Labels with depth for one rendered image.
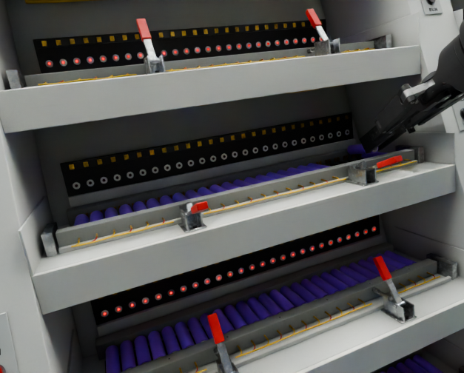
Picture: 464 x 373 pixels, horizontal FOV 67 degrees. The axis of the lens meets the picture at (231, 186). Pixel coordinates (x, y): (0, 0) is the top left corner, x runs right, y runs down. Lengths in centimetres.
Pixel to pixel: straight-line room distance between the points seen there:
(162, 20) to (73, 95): 33
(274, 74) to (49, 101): 28
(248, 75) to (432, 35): 34
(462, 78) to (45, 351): 55
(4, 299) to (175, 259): 17
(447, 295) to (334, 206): 24
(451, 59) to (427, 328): 36
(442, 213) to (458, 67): 28
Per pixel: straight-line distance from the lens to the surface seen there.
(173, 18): 74
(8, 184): 43
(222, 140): 62
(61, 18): 73
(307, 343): 54
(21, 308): 43
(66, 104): 45
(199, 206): 37
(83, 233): 47
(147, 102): 46
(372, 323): 58
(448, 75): 51
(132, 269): 42
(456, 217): 68
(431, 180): 62
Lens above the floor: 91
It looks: 4 degrees up
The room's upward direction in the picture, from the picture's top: 14 degrees counter-clockwise
